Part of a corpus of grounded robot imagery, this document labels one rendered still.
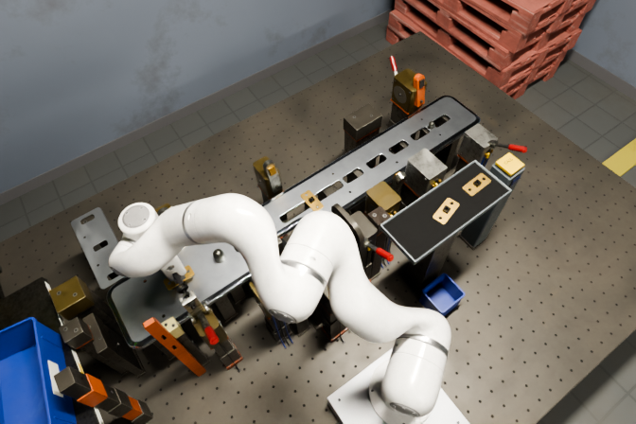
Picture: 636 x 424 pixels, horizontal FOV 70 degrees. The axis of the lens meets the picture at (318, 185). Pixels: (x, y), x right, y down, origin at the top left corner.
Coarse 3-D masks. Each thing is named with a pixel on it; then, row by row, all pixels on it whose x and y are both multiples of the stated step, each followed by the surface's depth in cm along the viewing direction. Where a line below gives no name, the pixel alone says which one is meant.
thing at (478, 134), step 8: (472, 128) 154; (480, 128) 154; (464, 136) 155; (472, 136) 152; (480, 136) 152; (488, 136) 152; (464, 144) 157; (472, 144) 153; (480, 144) 150; (488, 144) 150; (464, 152) 159; (472, 152) 156; (480, 152) 152; (488, 152) 154; (464, 160) 162; (472, 160) 158; (480, 160) 155; (456, 168) 169
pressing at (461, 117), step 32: (448, 96) 173; (416, 128) 163; (448, 128) 163; (352, 160) 156; (288, 192) 149; (352, 192) 148; (288, 224) 142; (192, 256) 137; (128, 288) 132; (160, 288) 132; (192, 288) 131; (224, 288) 130; (128, 320) 126; (160, 320) 126
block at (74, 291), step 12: (60, 288) 126; (72, 288) 126; (84, 288) 129; (60, 300) 124; (72, 300) 124; (84, 300) 125; (96, 300) 135; (60, 312) 123; (72, 312) 126; (84, 312) 130; (96, 312) 133; (108, 312) 140; (108, 324) 141; (120, 336) 150
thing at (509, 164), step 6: (504, 156) 134; (510, 156) 134; (498, 162) 133; (504, 162) 133; (510, 162) 133; (516, 162) 133; (504, 168) 132; (510, 168) 132; (516, 168) 132; (510, 174) 131
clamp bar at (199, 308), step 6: (180, 288) 108; (186, 288) 109; (186, 294) 108; (192, 294) 107; (180, 300) 107; (186, 300) 107; (192, 300) 107; (198, 300) 109; (186, 306) 108; (192, 306) 107; (198, 306) 113; (192, 312) 114; (198, 312) 117; (204, 312) 120; (198, 318) 121
